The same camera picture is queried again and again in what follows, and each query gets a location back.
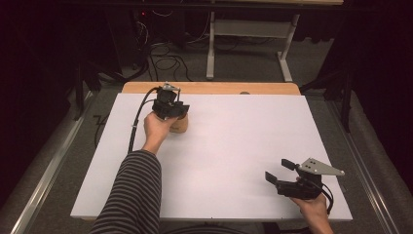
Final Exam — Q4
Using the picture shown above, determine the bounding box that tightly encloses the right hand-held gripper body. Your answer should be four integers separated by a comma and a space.
275, 157, 346, 200

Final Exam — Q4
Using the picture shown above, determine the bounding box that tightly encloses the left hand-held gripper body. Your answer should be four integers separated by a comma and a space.
151, 82, 190, 121

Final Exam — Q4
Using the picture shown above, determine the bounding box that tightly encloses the wooden cup with animal figure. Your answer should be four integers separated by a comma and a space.
169, 113, 190, 135

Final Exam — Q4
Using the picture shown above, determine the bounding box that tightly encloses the person's right hand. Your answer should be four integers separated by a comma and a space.
289, 193, 329, 225

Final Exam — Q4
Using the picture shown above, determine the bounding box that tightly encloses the person's left hand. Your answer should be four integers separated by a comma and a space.
143, 110, 178, 153

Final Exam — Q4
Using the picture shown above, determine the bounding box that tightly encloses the white board sheet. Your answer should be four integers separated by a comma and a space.
70, 93, 354, 222

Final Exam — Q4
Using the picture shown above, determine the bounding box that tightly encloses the black metal stand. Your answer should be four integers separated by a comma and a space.
72, 59, 102, 122
300, 66, 356, 134

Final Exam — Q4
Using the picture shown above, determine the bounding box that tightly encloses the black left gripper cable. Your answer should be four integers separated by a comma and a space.
128, 86, 163, 154

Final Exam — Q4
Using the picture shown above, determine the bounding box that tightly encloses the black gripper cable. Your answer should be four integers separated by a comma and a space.
319, 182, 335, 215
128, 86, 163, 154

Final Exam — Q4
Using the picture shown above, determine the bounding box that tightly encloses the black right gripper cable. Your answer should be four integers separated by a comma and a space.
319, 182, 335, 215

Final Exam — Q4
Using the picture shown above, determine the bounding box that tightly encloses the tangle of black floor cables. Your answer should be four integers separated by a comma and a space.
134, 19, 193, 83

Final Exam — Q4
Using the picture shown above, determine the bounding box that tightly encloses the aluminium rail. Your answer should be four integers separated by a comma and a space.
9, 91, 95, 234
325, 99, 401, 234

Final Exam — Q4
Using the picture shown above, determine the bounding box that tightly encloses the thin black floor cable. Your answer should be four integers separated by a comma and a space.
93, 112, 111, 149

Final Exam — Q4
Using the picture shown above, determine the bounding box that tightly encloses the white metal desk frame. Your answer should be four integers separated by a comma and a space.
206, 11, 301, 83

